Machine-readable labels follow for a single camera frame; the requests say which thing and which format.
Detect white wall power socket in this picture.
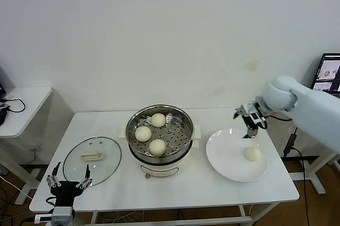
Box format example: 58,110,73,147
28,144,44,155

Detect white steamed baozi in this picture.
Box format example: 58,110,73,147
134,126,152,142
148,138,167,157
151,113,167,128
243,146,262,162

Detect black cable with adapter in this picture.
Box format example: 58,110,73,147
283,126,311,226

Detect perforated steel steamer basket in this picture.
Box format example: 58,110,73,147
125,103,194,159

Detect open black laptop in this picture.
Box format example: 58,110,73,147
0,64,16,99

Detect white table frame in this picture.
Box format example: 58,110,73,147
90,204,281,226

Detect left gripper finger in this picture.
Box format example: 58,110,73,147
46,161,61,188
75,164,93,188

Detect white floor cable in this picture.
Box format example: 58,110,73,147
0,175,35,200

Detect cream electric cooking pot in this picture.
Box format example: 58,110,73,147
118,124,202,180

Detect white side table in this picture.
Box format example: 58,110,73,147
281,119,340,195
0,86,54,205

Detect open grey laptop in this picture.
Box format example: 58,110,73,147
312,53,340,98

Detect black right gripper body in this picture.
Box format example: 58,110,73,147
245,102,267,131

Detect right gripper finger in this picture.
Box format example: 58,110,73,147
233,106,247,120
242,119,259,140

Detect round white plate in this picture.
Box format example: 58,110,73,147
206,128,269,183

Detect thin black looped cable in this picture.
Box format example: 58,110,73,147
0,98,27,113

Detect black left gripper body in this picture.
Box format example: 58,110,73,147
49,180,83,207

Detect glass pot lid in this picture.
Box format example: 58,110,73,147
63,136,122,188

